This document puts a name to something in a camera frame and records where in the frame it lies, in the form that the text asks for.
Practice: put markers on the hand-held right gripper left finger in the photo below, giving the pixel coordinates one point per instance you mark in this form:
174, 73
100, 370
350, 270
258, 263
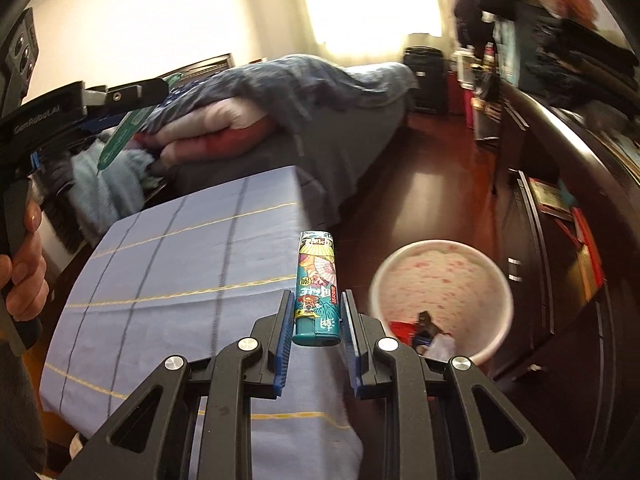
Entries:
282, 345

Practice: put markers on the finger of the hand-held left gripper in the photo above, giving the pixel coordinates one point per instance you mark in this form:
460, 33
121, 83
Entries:
125, 95

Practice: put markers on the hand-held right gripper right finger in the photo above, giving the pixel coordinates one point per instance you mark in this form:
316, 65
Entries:
350, 345

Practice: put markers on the green packet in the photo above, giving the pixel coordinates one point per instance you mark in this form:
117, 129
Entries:
125, 135

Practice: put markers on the printed teal lighter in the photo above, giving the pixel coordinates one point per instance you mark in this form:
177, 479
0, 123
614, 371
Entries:
315, 285

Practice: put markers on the pink speckled white bin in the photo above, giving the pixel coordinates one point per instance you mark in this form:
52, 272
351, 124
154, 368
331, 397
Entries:
440, 270

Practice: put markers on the person's left forearm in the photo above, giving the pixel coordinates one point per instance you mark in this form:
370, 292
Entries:
17, 410

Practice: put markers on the person's left hand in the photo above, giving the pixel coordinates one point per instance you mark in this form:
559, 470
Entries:
25, 280

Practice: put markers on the dark wooden headboard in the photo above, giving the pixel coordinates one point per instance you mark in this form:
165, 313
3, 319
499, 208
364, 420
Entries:
200, 67

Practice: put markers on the light blue cloth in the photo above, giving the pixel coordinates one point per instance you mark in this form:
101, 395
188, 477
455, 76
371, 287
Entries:
110, 190

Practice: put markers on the pink quilt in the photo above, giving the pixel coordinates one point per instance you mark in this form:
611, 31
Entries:
220, 125

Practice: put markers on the blue plaid cloth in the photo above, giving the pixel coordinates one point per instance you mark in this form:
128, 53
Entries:
175, 260

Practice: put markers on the blue patterned blanket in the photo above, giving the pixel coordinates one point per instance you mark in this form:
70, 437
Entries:
300, 85

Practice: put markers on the grey bed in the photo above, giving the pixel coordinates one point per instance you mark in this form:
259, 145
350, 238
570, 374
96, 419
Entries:
350, 160

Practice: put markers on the red booklet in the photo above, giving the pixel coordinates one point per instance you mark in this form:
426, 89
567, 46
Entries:
547, 195

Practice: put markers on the red gold box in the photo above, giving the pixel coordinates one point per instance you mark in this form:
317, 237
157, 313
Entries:
585, 240

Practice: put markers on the white curtain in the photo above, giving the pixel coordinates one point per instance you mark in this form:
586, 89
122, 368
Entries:
370, 5

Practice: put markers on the black suitcase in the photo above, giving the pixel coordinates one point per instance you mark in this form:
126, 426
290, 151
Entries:
425, 80

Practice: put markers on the dark wooden dresser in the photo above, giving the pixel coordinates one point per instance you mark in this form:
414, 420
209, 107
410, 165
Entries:
575, 130

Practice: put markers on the hanging dark clothes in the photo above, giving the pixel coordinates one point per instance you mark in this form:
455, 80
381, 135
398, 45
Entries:
485, 0

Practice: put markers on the stack of dark clothes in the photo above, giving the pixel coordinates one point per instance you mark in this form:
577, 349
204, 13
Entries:
590, 60

